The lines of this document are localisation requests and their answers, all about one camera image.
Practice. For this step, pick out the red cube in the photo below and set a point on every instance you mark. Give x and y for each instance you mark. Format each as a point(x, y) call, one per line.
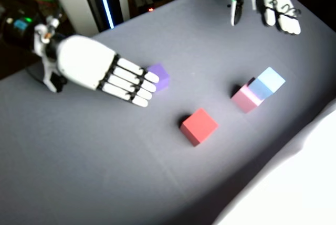
point(198, 128)

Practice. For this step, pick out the small blue cube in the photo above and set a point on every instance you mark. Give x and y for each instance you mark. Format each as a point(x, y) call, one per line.
point(267, 83)

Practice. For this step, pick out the pink cube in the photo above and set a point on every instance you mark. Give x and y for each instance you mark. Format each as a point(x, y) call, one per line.
point(244, 100)

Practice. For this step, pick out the small purple cube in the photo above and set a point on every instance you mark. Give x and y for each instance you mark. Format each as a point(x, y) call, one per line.
point(162, 76)

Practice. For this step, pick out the grey table cloth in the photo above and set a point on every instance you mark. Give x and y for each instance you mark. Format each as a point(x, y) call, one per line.
point(105, 156)

